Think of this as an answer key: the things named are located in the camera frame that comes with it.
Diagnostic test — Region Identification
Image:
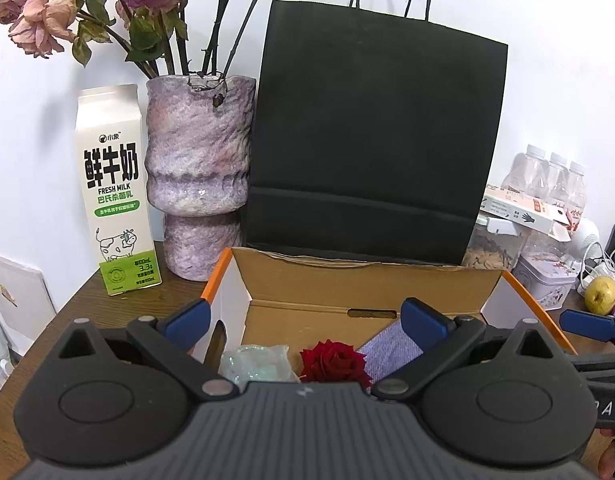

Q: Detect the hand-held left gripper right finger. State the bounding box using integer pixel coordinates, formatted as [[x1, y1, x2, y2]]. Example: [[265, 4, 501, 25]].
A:
[[371, 298, 555, 403]]

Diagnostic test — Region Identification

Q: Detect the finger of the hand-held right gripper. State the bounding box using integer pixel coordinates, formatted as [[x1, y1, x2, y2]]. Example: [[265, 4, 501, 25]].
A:
[[567, 353, 615, 386], [558, 308, 615, 351]]

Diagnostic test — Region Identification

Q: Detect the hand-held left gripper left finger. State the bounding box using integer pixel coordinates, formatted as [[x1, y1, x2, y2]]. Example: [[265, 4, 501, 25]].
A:
[[58, 298, 239, 403]]

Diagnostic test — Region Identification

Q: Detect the purple drawstring pouch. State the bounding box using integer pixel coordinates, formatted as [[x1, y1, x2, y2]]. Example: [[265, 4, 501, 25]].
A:
[[354, 317, 426, 386]]

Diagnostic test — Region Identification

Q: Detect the iridescent plastic bag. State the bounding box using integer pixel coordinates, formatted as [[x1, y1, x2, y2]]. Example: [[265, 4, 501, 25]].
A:
[[218, 343, 301, 391]]

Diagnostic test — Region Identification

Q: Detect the red rose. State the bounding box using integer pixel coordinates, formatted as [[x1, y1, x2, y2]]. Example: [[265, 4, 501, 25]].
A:
[[299, 338, 373, 390]]

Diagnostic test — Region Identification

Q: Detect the red cardboard box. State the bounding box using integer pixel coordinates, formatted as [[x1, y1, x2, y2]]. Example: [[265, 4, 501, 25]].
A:
[[200, 247, 579, 396]]

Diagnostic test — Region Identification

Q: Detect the green apple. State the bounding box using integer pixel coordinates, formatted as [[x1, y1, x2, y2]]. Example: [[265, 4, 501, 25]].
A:
[[584, 275, 615, 316]]

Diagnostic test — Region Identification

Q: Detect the white tin box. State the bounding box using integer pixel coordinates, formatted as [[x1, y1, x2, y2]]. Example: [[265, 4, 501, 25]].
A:
[[511, 252, 579, 311]]

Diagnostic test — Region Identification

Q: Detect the round white gadget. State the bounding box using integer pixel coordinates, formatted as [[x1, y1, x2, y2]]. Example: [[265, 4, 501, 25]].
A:
[[569, 218, 601, 266]]

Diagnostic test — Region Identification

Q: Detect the clear plastic container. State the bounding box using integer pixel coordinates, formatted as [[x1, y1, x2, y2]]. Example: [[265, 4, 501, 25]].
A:
[[461, 212, 531, 274]]

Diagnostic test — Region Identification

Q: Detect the flat white carton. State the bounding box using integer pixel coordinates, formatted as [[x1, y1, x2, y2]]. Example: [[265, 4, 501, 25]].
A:
[[479, 183, 573, 234]]

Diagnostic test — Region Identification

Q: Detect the white green milk carton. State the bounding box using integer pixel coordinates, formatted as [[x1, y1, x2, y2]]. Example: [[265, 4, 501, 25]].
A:
[[75, 84, 162, 297]]

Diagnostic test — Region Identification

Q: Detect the purple stone vase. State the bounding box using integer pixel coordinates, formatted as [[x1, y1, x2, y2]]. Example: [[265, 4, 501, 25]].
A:
[[145, 73, 258, 282]]

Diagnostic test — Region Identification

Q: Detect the black paper bag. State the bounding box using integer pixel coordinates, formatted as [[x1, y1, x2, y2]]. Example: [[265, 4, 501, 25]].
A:
[[240, 0, 509, 267]]

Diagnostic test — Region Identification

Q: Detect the white wall panel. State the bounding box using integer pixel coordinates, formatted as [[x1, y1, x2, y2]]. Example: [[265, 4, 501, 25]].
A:
[[0, 251, 58, 322]]

